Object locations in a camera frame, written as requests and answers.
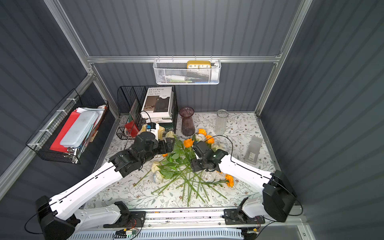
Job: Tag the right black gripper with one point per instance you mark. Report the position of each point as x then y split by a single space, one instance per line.
200 148

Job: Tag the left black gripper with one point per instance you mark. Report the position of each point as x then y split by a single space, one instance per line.
167 144

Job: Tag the orange rose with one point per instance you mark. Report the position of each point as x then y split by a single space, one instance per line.
188 143
209 139
202 132

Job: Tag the pale blue rose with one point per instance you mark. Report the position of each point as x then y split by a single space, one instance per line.
200 137

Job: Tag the red leather wallet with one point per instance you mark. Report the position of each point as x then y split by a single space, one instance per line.
131 130

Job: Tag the cream rose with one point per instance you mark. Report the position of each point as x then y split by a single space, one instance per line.
155 167
170 134
215 147

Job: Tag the grey packet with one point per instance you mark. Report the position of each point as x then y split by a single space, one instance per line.
253 150

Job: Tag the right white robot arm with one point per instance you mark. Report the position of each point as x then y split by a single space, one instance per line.
278 196

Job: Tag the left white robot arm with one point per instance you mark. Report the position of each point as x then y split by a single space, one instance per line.
61 216

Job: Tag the yellow wavy glass vase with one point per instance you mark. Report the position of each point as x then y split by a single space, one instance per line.
161 131

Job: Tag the cream rose on mat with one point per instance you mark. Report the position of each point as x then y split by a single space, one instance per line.
155 167

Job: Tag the orange marigold lower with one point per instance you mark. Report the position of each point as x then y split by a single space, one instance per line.
230 180

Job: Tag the purple ribbed glass vase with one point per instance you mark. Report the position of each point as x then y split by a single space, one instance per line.
188 128

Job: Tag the clear glass vase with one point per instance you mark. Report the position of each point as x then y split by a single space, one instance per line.
221 122

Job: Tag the floral patterned table mat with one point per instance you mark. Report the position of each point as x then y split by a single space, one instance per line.
139 191

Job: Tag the light blue flat case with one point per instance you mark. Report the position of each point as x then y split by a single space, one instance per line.
79 129

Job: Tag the red folder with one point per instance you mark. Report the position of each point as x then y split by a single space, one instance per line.
56 145

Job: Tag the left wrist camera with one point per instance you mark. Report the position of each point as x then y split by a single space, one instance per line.
154 129

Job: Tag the black wire desk organizer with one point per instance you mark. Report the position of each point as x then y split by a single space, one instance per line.
130 103

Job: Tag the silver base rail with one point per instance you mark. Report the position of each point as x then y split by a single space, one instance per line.
199 224

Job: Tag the black wire side basket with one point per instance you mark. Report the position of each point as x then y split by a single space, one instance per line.
41 141

